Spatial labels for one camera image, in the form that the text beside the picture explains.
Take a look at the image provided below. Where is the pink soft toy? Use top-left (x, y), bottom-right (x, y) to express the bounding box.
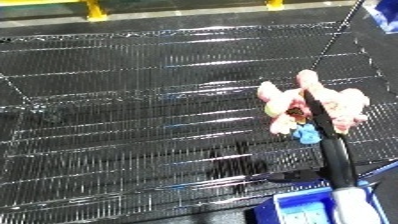
top-left (255, 68), bottom-right (374, 145)

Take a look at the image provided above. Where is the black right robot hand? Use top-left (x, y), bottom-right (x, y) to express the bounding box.
top-left (300, 89), bottom-right (361, 190)

